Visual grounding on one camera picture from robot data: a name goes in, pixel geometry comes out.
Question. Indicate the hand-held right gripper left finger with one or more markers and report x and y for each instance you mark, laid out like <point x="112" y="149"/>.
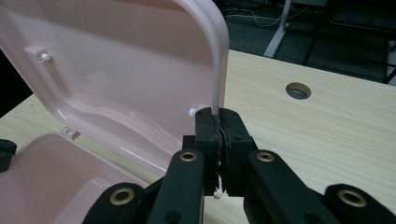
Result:
<point x="183" y="177"/>

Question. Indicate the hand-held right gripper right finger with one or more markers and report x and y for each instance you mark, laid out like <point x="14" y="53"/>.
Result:
<point x="274" y="183"/>

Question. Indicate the white desk leg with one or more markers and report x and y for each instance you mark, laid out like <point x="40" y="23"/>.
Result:
<point x="278" y="31"/>

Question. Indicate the black metal chair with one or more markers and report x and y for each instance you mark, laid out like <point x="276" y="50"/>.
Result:
<point x="317" y="31"/>

